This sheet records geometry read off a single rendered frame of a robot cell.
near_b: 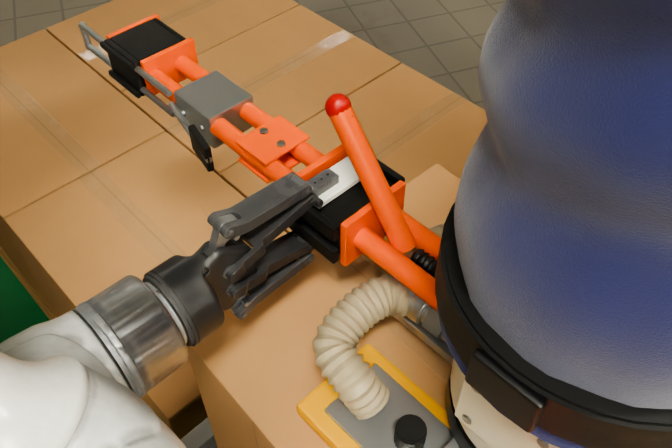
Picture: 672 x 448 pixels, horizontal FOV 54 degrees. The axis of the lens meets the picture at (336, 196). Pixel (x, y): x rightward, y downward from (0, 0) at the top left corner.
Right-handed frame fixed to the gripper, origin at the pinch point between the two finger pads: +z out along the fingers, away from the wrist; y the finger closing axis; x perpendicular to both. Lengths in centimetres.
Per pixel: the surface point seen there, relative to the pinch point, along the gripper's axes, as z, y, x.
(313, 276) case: -2.0, 12.9, -1.5
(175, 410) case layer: -16, 54, -20
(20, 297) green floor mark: -20, 108, -107
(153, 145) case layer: 17, 54, -77
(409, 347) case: -0.9, 12.9, 12.2
